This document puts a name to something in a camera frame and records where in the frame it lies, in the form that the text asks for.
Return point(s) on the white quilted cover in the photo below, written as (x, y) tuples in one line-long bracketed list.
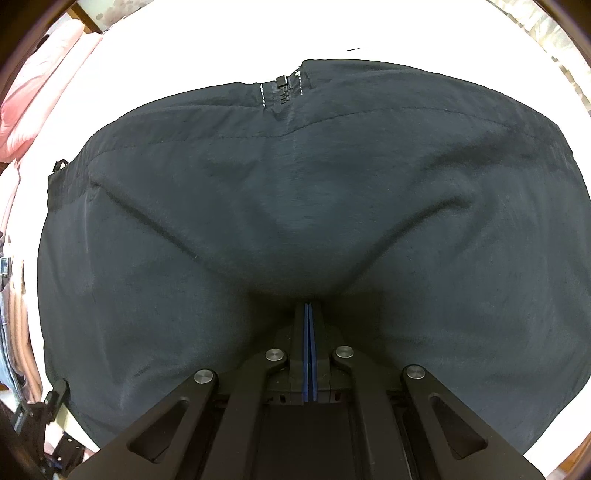
[(565, 60)]

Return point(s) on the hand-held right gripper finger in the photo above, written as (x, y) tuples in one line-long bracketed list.
[(305, 355), (312, 355)]

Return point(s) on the green and black hooded jacket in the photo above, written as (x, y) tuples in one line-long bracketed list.
[(295, 194)]

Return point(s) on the pink folded duvet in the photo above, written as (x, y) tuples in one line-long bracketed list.
[(41, 92)]

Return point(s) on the stack of folded clothes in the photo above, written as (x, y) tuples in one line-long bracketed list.
[(18, 332)]

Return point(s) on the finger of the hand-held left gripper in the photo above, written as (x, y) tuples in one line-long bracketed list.
[(56, 398)]

